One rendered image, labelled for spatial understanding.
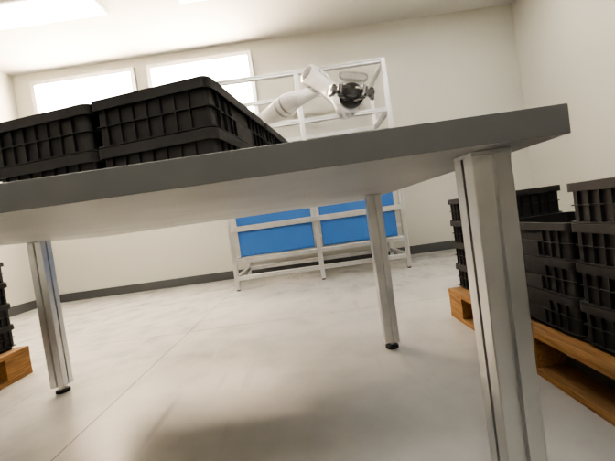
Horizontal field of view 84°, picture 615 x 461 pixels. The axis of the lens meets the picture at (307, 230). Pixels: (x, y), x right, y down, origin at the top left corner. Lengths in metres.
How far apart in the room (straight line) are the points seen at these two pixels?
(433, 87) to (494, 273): 4.16
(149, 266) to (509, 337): 4.28
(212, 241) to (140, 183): 3.81
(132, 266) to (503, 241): 4.41
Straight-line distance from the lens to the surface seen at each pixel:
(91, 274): 4.96
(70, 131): 1.01
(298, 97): 1.63
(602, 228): 1.10
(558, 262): 1.25
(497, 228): 0.59
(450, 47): 4.90
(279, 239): 3.28
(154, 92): 0.87
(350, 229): 3.29
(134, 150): 0.88
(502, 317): 0.60
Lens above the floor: 0.60
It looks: 2 degrees down
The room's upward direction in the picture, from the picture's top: 8 degrees counter-clockwise
